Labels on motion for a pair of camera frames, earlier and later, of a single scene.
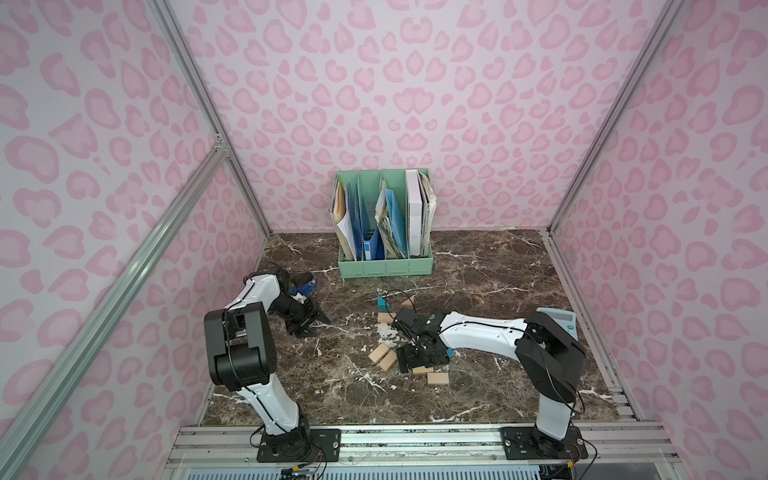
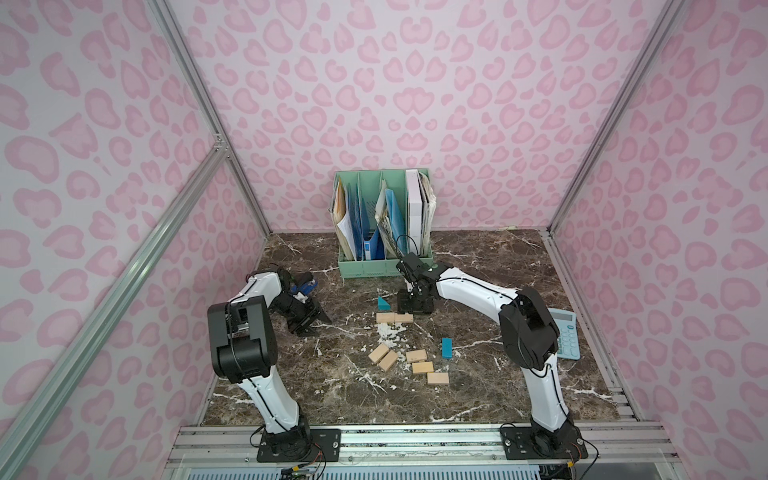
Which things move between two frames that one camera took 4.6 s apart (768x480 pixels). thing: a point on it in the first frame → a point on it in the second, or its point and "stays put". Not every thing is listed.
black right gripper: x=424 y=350 → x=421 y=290
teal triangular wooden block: x=382 y=304 stays put
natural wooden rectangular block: x=385 y=317 stays put
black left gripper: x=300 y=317 stays put
